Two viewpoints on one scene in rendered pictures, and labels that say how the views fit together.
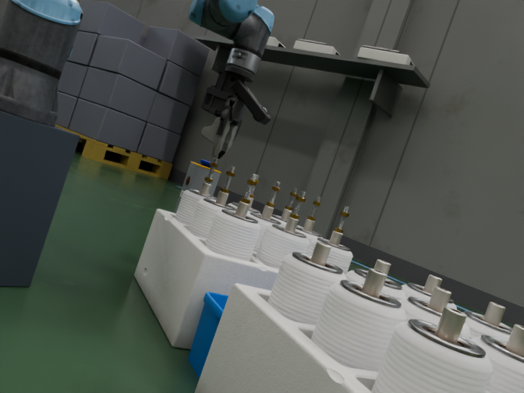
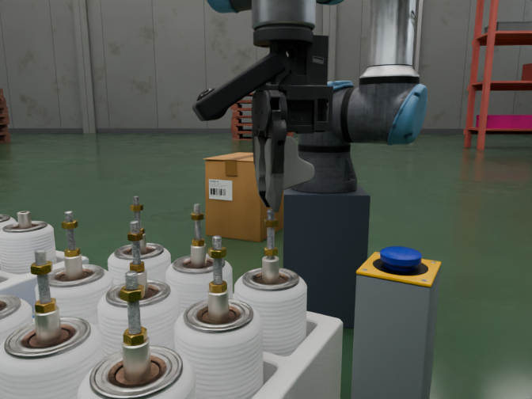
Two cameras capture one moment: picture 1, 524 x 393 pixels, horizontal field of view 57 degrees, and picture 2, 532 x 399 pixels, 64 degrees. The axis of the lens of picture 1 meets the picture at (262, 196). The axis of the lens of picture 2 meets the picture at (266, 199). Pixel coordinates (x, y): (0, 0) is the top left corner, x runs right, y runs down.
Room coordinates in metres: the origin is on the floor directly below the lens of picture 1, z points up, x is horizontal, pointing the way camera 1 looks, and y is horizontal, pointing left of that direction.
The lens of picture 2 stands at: (1.60, -0.17, 0.47)
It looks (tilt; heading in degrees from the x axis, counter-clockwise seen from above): 11 degrees down; 146
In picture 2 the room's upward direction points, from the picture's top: straight up
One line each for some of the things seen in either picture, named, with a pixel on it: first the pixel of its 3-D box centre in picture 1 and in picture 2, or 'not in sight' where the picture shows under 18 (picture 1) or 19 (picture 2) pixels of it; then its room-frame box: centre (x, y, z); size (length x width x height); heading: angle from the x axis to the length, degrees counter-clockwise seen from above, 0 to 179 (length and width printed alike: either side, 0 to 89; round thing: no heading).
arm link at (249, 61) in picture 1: (242, 63); (283, 15); (1.17, 0.15, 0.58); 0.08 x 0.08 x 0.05
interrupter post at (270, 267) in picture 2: (205, 189); (270, 270); (1.17, 0.13, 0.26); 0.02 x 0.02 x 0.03
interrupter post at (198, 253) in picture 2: (221, 199); (199, 256); (1.06, 0.08, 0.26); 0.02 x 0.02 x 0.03
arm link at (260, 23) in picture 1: (253, 31); not in sight; (1.17, 0.15, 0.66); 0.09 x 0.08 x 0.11; 114
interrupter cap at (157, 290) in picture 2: (265, 218); (138, 294); (1.11, -0.02, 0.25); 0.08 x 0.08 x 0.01
